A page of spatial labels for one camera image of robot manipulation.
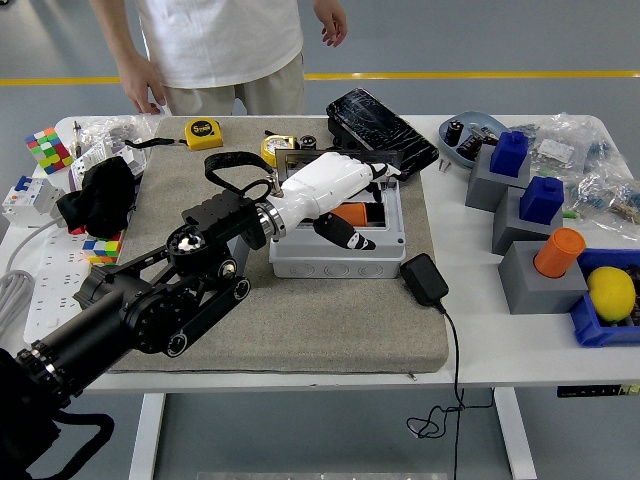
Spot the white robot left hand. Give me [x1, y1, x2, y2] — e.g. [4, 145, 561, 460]
[272, 151, 403, 252]

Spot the person's left hand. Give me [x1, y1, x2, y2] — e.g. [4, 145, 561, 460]
[313, 0, 349, 49]

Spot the person's right hand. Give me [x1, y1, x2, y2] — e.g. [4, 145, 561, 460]
[121, 52, 167, 116]

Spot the grey lidded junction box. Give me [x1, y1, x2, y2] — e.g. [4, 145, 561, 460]
[268, 148, 407, 279]

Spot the clear bag of dark parts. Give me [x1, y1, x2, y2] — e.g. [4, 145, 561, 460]
[74, 113, 166, 151]

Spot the yellow round tape measure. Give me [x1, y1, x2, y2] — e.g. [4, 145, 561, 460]
[260, 130, 300, 169]

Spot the yellow square tape measure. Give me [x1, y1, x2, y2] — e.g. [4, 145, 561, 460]
[124, 117, 225, 151]

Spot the person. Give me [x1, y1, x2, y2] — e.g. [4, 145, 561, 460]
[134, 0, 306, 117]

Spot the white printed carton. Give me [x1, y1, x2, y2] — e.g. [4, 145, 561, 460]
[67, 137, 149, 194]

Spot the large colourful puzzle cube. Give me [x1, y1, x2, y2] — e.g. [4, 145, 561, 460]
[24, 126, 75, 176]

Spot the black cloth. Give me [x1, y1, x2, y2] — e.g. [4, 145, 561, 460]
[55, 155, 137, 237]

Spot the black power adapter plug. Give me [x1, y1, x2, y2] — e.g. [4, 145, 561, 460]
[399, 253, 450, 314]

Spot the grey-brown mat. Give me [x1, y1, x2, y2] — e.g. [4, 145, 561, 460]
[105, 115, 450, 374]

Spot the dark brown capacitor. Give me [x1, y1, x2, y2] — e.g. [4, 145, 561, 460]
[455, 133, 484, 159]

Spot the grey block holder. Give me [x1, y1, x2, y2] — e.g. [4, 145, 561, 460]
[497, 240, 590, 316]
[491, 185, 566, 256]
[464, 144, 532, 211]

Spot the white circuit breaker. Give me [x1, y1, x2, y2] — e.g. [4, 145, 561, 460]
[1, 174, 66, 229]

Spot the blue-grey oval tray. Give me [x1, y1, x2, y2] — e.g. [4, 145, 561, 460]
[438, 110, 511, 170]

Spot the small colourful puzzle cube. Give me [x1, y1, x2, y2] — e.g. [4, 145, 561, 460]
[82, 229, 126, 265]

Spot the blue block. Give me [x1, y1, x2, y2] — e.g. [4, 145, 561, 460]
[518, 175, 565, 225]
[488, 130, 530, 177]

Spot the clear bag with white label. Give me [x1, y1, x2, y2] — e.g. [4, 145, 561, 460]
[509, 112, 626, 174]

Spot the clear bag of small parts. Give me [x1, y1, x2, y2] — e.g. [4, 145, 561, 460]
[564, 164, 640, 241]

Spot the blue plastic bin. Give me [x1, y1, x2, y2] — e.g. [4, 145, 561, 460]
[568, 248, 640, 348]

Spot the yellow lemon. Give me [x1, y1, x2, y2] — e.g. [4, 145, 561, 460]
[586, 266, 637, 324]

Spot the white table leg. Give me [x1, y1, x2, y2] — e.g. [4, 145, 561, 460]
[492, 387, 539, 480]
[128, 392, 166, 480]

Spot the black table control panel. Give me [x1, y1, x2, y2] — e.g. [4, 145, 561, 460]
[557, 383, 640, 400]

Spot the black adapter cord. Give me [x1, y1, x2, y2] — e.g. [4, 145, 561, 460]
[405, 305, 496, 480]

